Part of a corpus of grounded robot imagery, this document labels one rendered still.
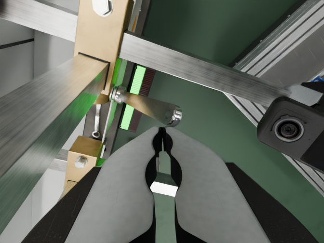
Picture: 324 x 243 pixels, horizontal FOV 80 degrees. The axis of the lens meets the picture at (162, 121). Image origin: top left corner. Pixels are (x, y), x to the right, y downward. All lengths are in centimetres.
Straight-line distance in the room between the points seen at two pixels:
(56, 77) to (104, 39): 9
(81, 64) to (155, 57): 9
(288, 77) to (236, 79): 85
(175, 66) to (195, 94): 96
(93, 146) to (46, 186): 47
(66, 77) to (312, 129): 21
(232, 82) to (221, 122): 107
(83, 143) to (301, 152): 33
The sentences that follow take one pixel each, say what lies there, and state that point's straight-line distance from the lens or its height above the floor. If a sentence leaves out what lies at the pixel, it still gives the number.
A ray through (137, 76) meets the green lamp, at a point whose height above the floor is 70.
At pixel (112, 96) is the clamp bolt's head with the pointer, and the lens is 29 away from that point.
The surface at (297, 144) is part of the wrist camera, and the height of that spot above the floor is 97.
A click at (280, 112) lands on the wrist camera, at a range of 20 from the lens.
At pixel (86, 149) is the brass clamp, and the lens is 38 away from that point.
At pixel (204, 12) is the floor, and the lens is 113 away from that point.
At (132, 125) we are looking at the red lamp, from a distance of 48.
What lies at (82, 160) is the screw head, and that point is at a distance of 37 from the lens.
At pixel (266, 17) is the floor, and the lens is 124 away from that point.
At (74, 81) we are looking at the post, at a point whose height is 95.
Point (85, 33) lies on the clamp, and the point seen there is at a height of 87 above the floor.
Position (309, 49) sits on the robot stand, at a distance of 113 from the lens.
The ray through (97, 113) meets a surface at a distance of 48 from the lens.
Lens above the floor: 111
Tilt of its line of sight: 60 degrees down
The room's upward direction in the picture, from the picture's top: 179 degrees clockwise
